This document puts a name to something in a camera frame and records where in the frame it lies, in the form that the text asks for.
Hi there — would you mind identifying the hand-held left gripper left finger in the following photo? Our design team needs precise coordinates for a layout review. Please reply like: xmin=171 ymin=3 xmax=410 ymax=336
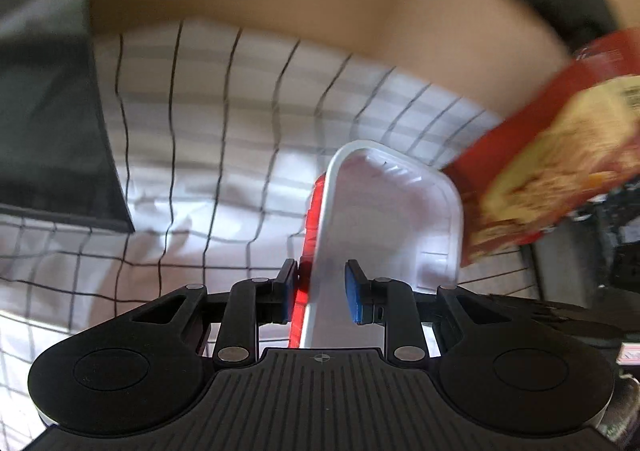
xmin=128 ymin=258 xmax=301 ymax=367

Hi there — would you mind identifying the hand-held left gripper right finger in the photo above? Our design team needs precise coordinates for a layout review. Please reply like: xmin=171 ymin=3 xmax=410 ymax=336
xmin=344 ymin=259 xmax=507 ymax=365

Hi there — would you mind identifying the white plastic tray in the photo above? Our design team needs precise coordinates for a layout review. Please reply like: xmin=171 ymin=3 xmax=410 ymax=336
xmin=287 ymin=141 xmax=464 ymax=350

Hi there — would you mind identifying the white black-grid tablecloth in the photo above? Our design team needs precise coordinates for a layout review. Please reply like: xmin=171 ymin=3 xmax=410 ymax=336
xmin=0 ymin=20 xmax=547 ymax=432

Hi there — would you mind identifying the red snack bag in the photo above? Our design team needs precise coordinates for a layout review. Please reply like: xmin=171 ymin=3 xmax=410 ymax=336
xmin=444 ymin=28 xmax=640 ymax=268

